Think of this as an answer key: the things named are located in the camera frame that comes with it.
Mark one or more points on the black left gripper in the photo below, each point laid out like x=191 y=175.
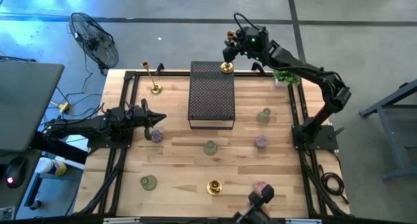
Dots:
x=140 y=116

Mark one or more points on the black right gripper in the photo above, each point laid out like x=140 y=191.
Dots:
x=255 y=43

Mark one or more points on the tall gold candlestick holder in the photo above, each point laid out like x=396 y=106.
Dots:
x=227 y=68
x=156 y=88

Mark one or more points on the green ribbed glass candle holder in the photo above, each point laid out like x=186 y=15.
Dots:
x=262 y=118
x=148 y=183
x=210 y=148

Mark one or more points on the short gold candlestick holder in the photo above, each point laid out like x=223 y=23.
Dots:
x=214 y=187

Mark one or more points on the red floral patterned round tin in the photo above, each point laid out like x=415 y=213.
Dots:
x=258 y=186

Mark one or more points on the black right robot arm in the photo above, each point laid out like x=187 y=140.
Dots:
x=303 y=66

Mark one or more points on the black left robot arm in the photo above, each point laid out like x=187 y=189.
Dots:
x=88 y=124

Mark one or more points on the black perforated metal shelf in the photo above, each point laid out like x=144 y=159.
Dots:
x=211 y=97

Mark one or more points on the small green potted plant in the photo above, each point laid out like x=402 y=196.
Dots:
x=286 y=77

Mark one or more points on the yellow power strip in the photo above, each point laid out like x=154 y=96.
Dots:
x=64 y=107

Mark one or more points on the black floor fan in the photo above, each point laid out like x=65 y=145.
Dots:
x=94 y=41

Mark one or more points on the white and yellow wipes canister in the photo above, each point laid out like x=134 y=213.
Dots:
x=52 y=167

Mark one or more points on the grey desk top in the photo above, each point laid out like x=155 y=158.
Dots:
x=26 y=100

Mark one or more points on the black caster wheel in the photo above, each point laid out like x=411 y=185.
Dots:
x=36 y=204

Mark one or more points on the black computer mouse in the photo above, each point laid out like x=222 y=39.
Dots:
x=14 y=172

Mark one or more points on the smartphone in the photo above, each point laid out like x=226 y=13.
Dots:
x=6 y=213

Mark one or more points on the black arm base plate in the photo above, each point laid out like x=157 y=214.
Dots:
x=97 y=143
x=325 y=140

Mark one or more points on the grey metal table frame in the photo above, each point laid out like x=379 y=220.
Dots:
x=386 y=133

